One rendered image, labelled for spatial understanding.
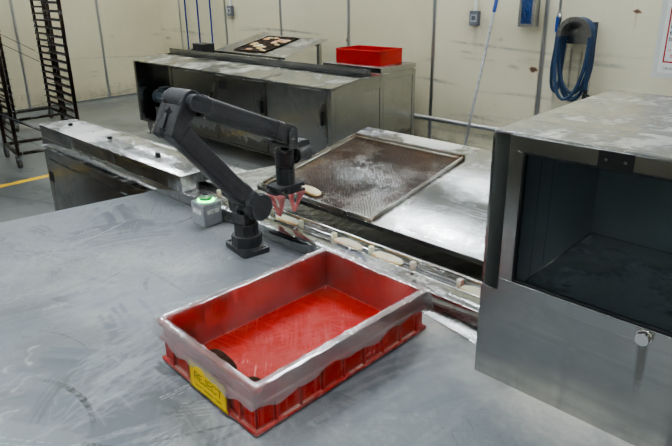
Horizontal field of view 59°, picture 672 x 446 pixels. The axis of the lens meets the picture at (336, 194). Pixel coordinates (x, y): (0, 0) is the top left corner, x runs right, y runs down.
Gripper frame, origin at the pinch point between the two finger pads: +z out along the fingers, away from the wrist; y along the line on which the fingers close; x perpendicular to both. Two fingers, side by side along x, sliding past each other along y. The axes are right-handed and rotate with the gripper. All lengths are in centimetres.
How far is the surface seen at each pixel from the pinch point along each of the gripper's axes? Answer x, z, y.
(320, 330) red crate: 49, 6, 33
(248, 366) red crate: 47, 6, 52
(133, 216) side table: -47, 6, 27
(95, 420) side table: 40, 6, 80
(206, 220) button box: -20.3, 3.9, 16.0
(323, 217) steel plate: 0.9, 6.2, -14.8
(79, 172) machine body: -133, 13, 9
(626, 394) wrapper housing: 108, -2, 22
